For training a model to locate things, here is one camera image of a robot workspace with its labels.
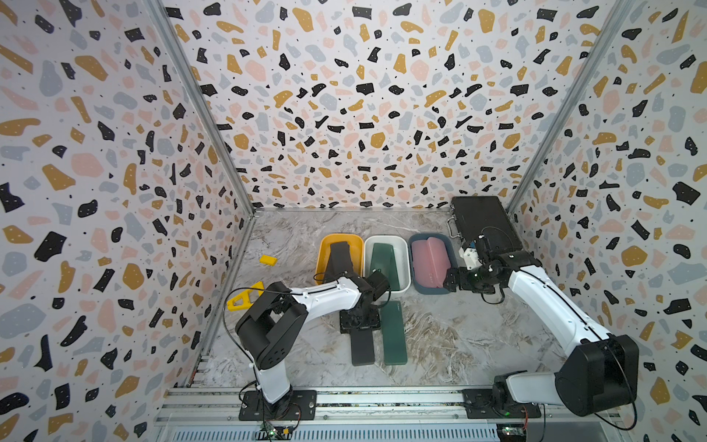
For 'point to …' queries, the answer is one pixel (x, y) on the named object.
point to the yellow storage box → (323, 250)
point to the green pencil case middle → (394, 343)
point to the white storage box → (401, 258)
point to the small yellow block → (268, 260)
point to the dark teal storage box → (450, 243)
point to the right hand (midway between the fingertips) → (457, 283)
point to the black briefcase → (476, 215)
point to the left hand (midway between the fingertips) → (371, 329)
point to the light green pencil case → (383, 258)
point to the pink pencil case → (431, 261)
